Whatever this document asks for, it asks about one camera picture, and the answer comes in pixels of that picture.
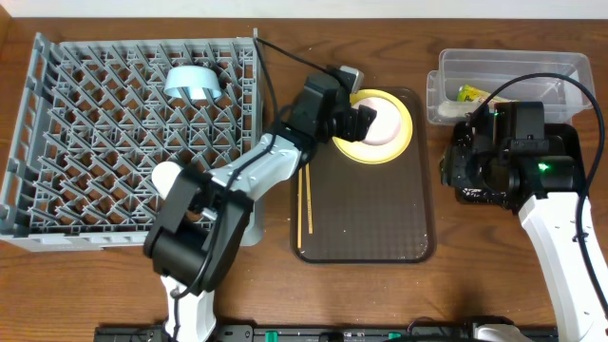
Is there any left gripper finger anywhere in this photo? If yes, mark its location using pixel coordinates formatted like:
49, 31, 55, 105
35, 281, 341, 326
332, 116, 364, 143
356, 104, 377, 138

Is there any white pink bowl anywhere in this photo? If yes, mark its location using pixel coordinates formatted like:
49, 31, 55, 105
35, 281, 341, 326
352, 97, 402, 145

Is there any yellow round plate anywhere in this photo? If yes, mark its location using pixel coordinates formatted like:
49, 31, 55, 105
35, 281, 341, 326
333, 89, 413, 164

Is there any wooden chopstick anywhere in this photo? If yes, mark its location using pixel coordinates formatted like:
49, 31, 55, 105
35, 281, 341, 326
296, 168, 303, 250
304, 163, 314, 235

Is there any snack wrapper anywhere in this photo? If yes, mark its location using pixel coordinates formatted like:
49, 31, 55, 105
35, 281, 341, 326
456, 85, 490, 104

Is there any light blue bowl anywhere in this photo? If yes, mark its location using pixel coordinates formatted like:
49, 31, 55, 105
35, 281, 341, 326
163, 66, 222, 100

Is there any small white green cup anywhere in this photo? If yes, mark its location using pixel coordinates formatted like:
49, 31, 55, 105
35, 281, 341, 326
151, 161, 182, 200

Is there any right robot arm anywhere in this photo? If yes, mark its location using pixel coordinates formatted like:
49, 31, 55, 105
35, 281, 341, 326
440, 102, 607, 341

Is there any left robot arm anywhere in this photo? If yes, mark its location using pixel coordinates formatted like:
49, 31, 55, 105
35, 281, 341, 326
143, 66, 376, 341

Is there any pile of rice waste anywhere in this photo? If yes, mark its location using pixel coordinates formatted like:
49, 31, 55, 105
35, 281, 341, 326
457, 188, 492, 203

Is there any black waste tray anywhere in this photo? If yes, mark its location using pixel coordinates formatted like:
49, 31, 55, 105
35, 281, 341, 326
440, 123, 585, 213

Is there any clear plastic waste bin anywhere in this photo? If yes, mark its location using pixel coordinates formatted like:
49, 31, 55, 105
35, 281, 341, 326
426, 48, 595, 125

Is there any grey plastic dishwasher rack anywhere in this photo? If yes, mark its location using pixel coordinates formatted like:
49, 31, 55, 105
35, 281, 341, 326
1, 35, 262, 252

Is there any dark brown serving tray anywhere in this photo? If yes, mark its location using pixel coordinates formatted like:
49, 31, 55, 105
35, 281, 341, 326
291, 87, 436, 263

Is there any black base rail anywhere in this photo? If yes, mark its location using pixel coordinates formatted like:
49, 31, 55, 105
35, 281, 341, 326
92, 323, 561, 342

